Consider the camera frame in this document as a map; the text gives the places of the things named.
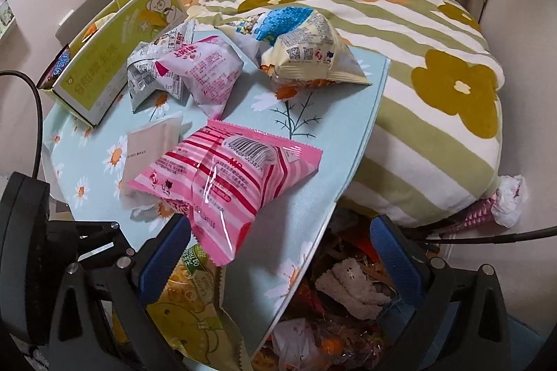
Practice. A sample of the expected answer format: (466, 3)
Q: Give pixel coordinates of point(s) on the white fluffy towel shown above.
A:
(348, 284)

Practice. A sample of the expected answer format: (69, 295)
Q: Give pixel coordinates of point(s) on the orange snack packet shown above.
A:
(287, 91)

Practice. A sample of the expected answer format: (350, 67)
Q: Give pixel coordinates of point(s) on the pink patterned wrapper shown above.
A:
(474, 215)

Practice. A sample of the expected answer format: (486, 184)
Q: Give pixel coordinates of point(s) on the red blue snack packet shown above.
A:
(61, 64)

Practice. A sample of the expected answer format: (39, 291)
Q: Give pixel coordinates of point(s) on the yellow green lemon snack packet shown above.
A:
(191, 310)

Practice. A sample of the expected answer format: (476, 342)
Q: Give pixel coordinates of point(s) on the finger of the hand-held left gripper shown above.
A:
(100, 227)
(119, 251)

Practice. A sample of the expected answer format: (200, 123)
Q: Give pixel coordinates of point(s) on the white wall outlet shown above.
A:
(65, 17)

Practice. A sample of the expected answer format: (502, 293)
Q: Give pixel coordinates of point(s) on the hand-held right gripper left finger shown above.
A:
(167, 258)

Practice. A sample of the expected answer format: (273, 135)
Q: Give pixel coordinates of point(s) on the daisy print tablecloth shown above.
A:
(278, 127)

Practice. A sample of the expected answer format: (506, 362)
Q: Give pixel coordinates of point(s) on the small wall picture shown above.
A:
(4, 18)

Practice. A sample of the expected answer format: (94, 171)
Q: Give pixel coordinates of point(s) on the grey cartoon snack packet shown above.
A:
(141, 68)
(176, 36)

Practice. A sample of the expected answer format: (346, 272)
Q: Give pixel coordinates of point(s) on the pale flat sachet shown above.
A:
(148, 149)

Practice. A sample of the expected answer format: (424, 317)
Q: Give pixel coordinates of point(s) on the cream blue snack packet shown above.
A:
(300, 44)

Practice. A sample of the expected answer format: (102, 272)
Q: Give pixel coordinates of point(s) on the floral striped blanket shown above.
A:
(435, 144)

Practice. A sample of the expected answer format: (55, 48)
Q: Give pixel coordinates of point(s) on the pink striped snack packet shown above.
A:
(235, 184)

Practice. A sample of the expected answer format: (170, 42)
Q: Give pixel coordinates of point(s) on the bin of assorted trash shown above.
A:
(339, 336)

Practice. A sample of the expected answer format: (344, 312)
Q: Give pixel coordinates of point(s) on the green cardboard box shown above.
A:
(100, 79)

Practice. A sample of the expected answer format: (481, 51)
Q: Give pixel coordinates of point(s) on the white plastic bag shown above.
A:
(510, 199)

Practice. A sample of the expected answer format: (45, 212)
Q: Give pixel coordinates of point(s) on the plain pink snack packet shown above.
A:
(204, 75)

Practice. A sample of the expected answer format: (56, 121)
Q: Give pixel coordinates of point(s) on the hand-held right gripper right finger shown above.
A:
(394, 255)

